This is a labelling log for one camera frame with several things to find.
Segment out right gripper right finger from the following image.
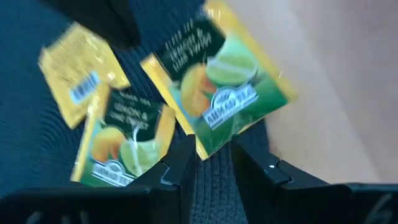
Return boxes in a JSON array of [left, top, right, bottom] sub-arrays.
[[231, 136, 293, 224]]

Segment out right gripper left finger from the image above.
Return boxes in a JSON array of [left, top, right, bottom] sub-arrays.
[[130, 134, 197, 224]]

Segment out green lemon tea bag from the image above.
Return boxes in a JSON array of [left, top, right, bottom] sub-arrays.
[[70, 83, 177, 188], [139, 0, 299, 161]]

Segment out yellow lemon tea bag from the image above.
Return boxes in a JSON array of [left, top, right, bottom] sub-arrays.
[[37, 22, 131, 130]]

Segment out round dark woven placemat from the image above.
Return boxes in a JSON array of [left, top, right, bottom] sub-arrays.
[[0, 0, 271, 224]]

